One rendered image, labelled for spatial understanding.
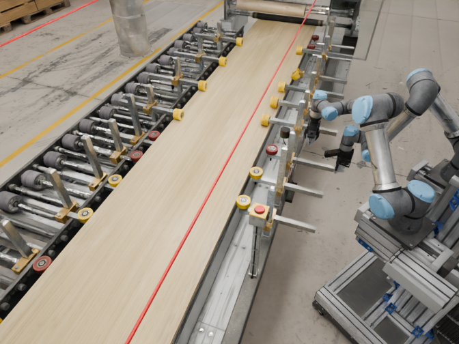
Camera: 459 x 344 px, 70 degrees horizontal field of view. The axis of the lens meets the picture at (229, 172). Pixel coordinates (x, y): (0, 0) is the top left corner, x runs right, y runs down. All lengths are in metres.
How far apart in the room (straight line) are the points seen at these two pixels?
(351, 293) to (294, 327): 0.44
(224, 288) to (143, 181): 0.77
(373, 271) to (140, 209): 1.64
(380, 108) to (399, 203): 0.40
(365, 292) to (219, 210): 1.19
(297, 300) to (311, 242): 0.53
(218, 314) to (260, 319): 0.71
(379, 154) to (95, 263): 1.38
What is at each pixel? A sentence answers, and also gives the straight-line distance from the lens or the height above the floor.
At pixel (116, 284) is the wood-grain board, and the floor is 0.90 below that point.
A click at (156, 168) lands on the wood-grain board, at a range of 2.09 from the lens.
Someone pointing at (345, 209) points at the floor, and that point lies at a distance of 3.17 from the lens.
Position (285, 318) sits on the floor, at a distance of 2.51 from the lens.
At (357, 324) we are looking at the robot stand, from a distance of 2.35.
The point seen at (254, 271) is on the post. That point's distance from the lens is 1.78.
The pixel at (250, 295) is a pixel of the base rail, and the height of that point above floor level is 0.70.
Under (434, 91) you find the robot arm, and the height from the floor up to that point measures 1.52.
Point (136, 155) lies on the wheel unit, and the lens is 2.21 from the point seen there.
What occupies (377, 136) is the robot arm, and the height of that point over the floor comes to 1.44.
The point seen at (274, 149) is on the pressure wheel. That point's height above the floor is 0.91.
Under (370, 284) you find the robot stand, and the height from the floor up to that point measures 0.21.
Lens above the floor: 2.29
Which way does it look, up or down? 44 degrees down
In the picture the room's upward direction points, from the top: straight up
